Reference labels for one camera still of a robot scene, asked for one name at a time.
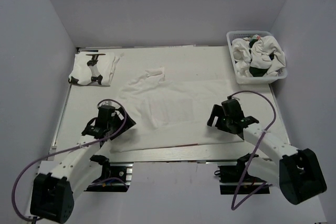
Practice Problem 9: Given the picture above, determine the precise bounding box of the folded white t-shirt black print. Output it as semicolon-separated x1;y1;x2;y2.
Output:
68;51;123;87

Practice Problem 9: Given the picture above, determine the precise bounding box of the white t-shirt cartoon print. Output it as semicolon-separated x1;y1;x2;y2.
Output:
231;34;286;78

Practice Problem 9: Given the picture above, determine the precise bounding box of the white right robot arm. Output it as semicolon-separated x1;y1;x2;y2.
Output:
207;99;327;205

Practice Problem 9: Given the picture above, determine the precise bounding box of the white plastic basket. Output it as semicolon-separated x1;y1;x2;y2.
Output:
226;30;288;84

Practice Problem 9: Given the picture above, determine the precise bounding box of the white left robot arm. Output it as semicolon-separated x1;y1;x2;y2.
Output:
30;99;136;223

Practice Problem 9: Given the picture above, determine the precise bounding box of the white t-shirt green trim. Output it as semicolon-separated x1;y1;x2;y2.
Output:
112;68;241;152

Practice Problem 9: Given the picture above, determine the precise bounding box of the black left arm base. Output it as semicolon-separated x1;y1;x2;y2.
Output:
86;155;133;193

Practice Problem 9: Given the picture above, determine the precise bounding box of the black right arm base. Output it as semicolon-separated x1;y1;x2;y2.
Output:
214;165;265;195

